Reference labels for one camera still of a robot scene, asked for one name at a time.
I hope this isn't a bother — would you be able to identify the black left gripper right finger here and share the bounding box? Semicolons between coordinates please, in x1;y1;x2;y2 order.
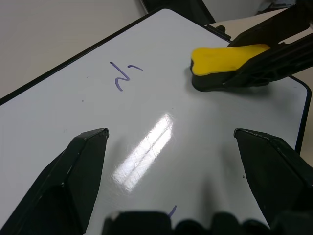
233;128;313;229

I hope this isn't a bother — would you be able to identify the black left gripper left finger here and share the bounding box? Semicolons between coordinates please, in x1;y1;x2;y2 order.
0;127;110;235

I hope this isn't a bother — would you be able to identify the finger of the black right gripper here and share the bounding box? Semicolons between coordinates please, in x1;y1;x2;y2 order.
223;31;313;88
226;0;313;49

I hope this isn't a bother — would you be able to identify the yellow and black whiteboard eraser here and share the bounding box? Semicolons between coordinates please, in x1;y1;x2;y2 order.
189;44;271;93

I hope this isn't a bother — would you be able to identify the black furniture piece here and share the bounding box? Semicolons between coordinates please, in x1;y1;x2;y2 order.
140;0;216;25

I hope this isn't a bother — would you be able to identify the white whiteboard with black frame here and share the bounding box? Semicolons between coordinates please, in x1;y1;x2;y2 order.
0;8;313;235

